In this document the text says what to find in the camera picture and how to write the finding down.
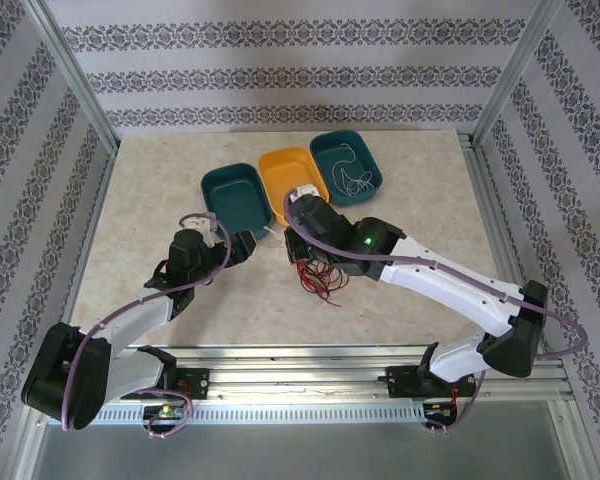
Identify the thin white cable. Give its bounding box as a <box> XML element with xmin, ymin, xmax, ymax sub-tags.
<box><xmin>328</xmin><ymin>141</ymin><xmax>377</xmax><ymax>197</ymax></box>
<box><xmin>262</xmin><ymin>224</ymin><xmax>287</xmax><ymax>251</ymax></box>

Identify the teal plastic bin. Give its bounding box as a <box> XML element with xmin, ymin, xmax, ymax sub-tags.
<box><xmin>200</xmin><ymin>162</ymin><xmax>274</xmax><ymax>248</ymax></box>
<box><xmin>308</xmin><ymin>129</ymin><xmax>384</xmax><ymax>208</ymax></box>

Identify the yellow plastic bin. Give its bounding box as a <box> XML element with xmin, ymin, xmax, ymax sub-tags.
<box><xmin>256</xmin><ymin>145</ymin><xmax>330</xmax><ymax>227</ymax></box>

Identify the grey metal panel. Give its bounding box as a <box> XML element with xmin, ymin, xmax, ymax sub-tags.
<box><xmin>29</xmin><ymin>423</ymin><xmax>571</xmax><ymax>480</ymax></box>

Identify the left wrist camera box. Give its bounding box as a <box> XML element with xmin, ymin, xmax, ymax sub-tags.
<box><xmin>179</xmin><ymin>212</ymin><xmax>217</xmax><ymax>247</ymax></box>

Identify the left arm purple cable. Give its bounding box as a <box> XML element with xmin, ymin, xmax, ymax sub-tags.
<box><xmin>59</xmin><ymin>213</ymin><xmax>231</xmax><ymax>439</ymax></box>

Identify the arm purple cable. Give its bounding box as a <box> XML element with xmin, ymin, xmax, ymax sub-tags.
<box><xmin>59</xmin><ymin>213</ymin><xmax>231</xmax><ymax>439</ymax></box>
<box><xmin>284</xmin><ymin>188</ymin><xmax>589</xmax><ymax>436</ymax></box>

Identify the aluminium side rail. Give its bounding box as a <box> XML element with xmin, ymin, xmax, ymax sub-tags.
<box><xmin>457</xmin><ymin>132</ymin><xmax>551</xmax><ymax>361</ymax></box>
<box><xmin>52</xmin><ymin>147</ymin><xmax>119</xmax><ymax>364</ymax></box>

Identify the aluminium mounting rail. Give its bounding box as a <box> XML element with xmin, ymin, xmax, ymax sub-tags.
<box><xmin>27</xmin><ymin>343</ymin><xmax>574</xmax><ymax>401</ymax></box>

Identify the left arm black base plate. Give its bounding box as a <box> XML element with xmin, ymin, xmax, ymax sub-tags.
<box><xmin>169</xmin><ymin>367</ymin><xmax>211</xmax><ymax>401</ymax></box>

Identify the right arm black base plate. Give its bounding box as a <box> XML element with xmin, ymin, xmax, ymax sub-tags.
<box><xmin>385</xmin><ymin>364</ymin><xmax>481</xmax><ymax>400</ymax></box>

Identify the white slotted cable duct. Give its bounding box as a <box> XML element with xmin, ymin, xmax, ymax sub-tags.
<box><xmin>47</xmin><ymin>403</ymin><xmax>427</xmax><ymax>426</ymax></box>

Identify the aluminium frame post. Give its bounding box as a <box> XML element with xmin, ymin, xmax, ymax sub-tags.
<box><xmin>27</xmin><ymin>0</ymin><xmax>119</xmax><ymax>151</ymax></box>
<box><xmin>472</xmin><ymin>0</ymin><xmax>569</xmax><ymax>146</ymax></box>

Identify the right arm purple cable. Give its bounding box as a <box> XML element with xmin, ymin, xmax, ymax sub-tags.
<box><xmin>284</xmin><ymin>188</ymin><xmax>589</xmax><ymax>436</ymax></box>

